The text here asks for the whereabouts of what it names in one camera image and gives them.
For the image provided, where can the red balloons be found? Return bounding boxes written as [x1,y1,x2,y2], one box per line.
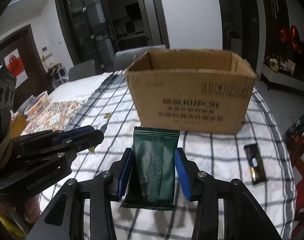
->
[280,25,302,54]

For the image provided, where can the checkered tablecloth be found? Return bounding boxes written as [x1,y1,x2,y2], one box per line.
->
[38,74,296,239]

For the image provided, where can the left hand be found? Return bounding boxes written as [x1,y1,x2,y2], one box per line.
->
[24,195,41,224]

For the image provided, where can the red chair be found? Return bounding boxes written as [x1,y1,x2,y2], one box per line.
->
[284,127,304,239]

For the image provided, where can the dark green snack packet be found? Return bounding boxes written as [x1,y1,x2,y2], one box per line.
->
[121,126,180,211]

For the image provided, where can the white gold candy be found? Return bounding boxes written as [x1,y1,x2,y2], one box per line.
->
[89,113,112,154]

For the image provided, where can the grey chair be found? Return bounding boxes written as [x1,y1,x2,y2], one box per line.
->
[68,60,97,82]
[113,45,166,72]

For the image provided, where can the black snack packet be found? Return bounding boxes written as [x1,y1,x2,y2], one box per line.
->
[243,144,267,185]

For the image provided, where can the cardboard box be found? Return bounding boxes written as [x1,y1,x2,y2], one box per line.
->
[125,49,256,135]

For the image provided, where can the plastic food container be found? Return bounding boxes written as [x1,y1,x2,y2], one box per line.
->
[24,91,49,119]

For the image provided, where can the patterned floral mat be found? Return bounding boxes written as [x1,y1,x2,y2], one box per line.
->
[23,101,84,134]

